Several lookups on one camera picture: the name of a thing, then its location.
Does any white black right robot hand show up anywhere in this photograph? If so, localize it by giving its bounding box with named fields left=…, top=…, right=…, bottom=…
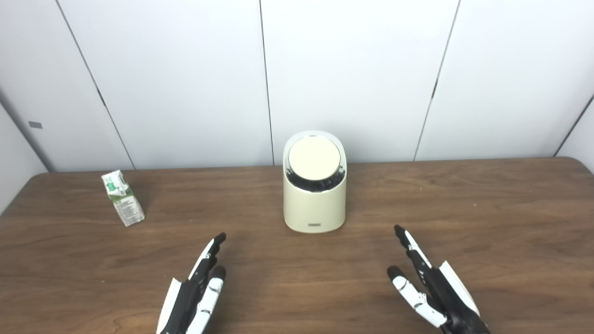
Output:
left=387, top=225, right=491, bottom=334

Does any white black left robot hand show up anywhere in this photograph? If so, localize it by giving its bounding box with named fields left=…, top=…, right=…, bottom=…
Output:
left=156, top=232, right=227, bottom=334

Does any green white milk carton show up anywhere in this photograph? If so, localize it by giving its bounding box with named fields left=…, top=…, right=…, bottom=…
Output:
left=101, top=170, right=145, bottom=227

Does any cream-colored lidded bin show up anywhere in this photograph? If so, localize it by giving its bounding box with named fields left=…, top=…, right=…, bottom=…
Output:
left=283, top=130, right=347, bottom=234

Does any black bin liner bag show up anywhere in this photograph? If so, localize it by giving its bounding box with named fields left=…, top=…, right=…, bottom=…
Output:
left=285, top=164, right=346, bottom=193

